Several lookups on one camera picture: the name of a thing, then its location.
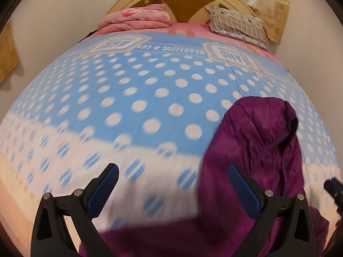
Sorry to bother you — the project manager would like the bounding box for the wooden headboard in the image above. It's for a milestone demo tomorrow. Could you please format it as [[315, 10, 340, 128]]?
[[108, 0, 254, 24]]

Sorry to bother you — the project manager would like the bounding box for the pink folded blanket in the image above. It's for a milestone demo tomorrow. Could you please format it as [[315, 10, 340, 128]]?
[[97, 4, 172, 34]]

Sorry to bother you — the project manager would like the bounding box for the purple down jacket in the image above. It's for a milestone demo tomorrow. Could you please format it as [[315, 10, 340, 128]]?
[[78, 96, 330, 257]]

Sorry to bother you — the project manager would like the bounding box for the polka dot bed sheet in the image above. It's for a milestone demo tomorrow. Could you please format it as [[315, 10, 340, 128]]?
[[1, 23, 340, 256]]

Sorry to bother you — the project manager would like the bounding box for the grey striped pillow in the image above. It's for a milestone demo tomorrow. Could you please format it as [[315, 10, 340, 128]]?
[[206, 5, 269, 51]]

